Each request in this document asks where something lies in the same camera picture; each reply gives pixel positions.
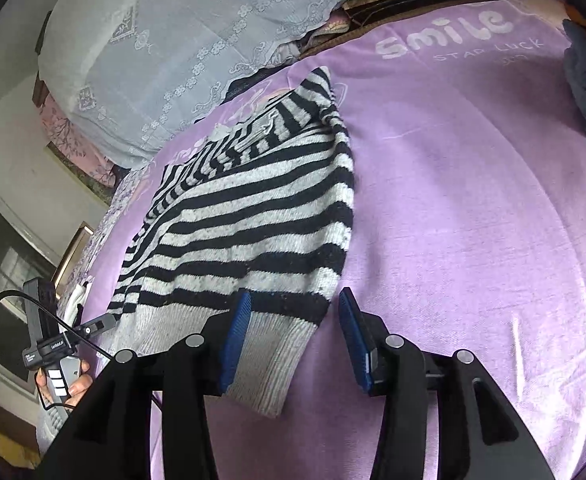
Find black white striped sweater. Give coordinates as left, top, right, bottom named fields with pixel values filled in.
left=104, top=66, right=355, bottom=417

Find person's left hand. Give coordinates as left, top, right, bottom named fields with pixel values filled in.
left=35, top=360, right=94, bottom=406

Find white lace cover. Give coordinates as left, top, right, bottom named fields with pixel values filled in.
left=38, top=0, right=348, bottom=168

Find purple smile blanket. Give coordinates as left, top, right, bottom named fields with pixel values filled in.
left=72, top=0, right=586, bottom=480

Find black garment under cover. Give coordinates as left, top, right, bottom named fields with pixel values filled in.
left=221, top=65, right=289, bottom=104

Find purple floral bed sheet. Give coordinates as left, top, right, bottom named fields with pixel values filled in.
left=57, top=164, right=149, bottom=324

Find wooden framed furniture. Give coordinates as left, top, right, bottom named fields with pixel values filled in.
left=52, top=222, right=94, bottom=296

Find pink floral cloth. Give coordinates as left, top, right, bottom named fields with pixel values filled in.
left=39, top=93, right=116, bottom=188

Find dark window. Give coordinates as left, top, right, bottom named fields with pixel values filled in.
left=0, top=197, right=60, bottom=394

